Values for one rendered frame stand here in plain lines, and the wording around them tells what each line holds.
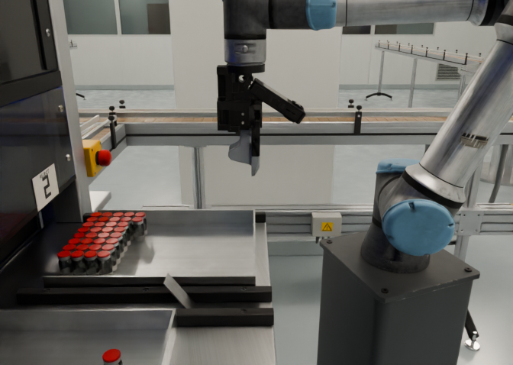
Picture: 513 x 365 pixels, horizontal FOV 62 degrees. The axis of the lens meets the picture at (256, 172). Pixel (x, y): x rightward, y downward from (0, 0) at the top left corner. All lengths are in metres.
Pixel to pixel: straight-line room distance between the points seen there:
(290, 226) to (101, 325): 1.26
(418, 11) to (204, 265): 0.60
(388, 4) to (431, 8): 0.08
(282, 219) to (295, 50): 0.88
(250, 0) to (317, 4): 0.11
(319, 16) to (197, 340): 0.53
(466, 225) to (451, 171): 1.26
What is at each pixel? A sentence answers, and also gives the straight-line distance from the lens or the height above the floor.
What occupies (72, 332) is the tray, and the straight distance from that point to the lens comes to 0.70.
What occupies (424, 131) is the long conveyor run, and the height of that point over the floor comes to 0.89.
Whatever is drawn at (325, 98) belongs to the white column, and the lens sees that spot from 2.29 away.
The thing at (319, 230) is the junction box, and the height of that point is 0.49.
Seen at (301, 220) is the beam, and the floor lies 0.51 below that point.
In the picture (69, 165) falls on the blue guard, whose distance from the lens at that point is 0.95.
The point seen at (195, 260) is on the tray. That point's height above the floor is 0.88.
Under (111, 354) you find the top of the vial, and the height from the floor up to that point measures 0.93.
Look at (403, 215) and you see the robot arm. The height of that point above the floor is 0.98.
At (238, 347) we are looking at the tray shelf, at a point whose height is 0.88.
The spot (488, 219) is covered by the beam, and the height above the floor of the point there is 0.51.
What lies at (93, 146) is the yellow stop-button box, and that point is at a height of 1.03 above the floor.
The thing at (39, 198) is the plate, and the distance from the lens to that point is 0.83.
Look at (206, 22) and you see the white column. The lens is 2.24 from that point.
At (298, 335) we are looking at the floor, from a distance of 2.02.
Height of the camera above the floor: 1.30
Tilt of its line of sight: 19 degrees down
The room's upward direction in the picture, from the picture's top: straight up
